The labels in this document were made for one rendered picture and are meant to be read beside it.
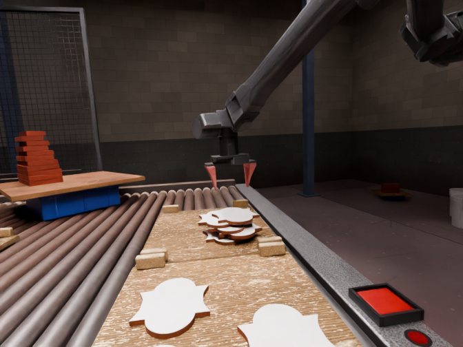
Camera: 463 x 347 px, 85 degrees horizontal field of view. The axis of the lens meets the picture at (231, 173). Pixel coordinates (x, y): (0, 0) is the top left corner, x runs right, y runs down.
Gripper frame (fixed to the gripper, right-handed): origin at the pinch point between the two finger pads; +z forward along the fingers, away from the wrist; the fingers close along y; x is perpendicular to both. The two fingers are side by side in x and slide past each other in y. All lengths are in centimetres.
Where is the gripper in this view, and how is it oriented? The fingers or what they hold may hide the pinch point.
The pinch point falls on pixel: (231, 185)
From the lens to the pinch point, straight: 74.6
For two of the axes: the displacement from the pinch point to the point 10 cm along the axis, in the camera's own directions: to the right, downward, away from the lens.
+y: -9.7, 1.0, -2.3
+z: 0.7, 9.9, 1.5
